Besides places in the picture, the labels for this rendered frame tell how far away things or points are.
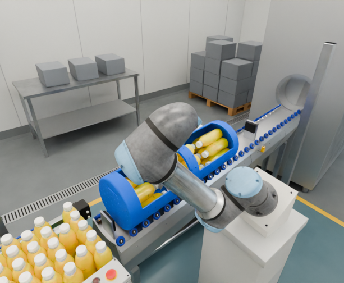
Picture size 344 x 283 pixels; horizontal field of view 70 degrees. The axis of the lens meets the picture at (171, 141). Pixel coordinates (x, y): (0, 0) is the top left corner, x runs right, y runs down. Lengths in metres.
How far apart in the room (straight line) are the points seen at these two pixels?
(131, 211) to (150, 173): 0.52
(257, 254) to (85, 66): 3.19
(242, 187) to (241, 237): 0.25
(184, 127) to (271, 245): 0.64
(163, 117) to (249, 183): 0.42
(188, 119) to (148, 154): 0.13
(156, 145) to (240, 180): 0.40
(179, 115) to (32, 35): 3.72
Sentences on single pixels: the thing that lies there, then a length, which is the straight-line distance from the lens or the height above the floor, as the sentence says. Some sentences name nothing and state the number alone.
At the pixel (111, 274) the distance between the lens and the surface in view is 1.01.
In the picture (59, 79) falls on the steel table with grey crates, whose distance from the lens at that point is 3.59.
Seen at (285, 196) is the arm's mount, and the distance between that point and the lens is 1.08.
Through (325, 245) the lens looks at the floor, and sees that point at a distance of 2.81.
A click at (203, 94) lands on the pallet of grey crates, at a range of 5.07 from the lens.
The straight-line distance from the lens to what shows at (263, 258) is 1.03.
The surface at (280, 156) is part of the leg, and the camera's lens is 2.89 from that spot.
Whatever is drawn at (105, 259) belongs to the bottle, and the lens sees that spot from 1.11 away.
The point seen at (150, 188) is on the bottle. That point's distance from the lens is 1.23.
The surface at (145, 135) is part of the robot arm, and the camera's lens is 0.60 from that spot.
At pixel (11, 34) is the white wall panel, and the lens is 4.17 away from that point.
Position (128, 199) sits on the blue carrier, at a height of 1.19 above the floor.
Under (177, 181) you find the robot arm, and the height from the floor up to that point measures 1.51.
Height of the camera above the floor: 1.97
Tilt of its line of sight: 32 degrees down
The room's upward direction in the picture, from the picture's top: 1 degrees clockwise
